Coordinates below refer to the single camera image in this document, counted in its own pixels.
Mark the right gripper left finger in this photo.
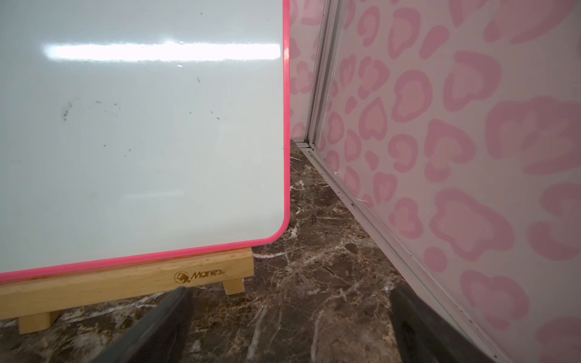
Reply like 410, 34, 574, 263
93, 287, 193, 362

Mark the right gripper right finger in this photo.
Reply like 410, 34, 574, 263
390, 284, 492, 363

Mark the wooden easel stand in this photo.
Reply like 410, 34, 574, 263
1, 248, 254, 334

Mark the white board pink frame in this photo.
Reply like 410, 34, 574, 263
1, 1, 291, 281

